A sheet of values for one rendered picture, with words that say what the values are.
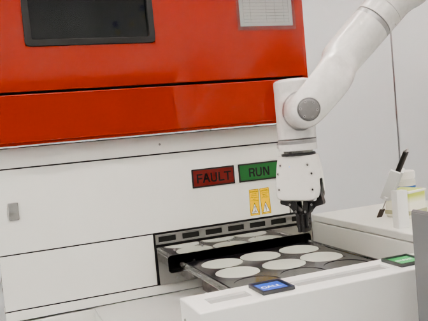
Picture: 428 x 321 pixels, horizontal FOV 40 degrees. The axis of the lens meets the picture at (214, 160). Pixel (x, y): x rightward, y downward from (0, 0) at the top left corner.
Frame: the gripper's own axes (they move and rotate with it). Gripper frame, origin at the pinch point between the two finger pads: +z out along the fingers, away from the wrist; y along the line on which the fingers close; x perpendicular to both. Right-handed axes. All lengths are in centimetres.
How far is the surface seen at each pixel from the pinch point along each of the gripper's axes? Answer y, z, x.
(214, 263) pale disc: -23.2, 9.8, -3.5
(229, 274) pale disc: -13.4, 9.9, -11.2
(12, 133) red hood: -50, -25, -37
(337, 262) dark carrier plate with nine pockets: 4.4, 10.0, 5.7
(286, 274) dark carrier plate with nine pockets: -1.5, 10.0, -6.6
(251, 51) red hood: -18.7, -41.1, 13.5
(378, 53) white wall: -67, -59, 226
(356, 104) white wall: -77, -30, 211
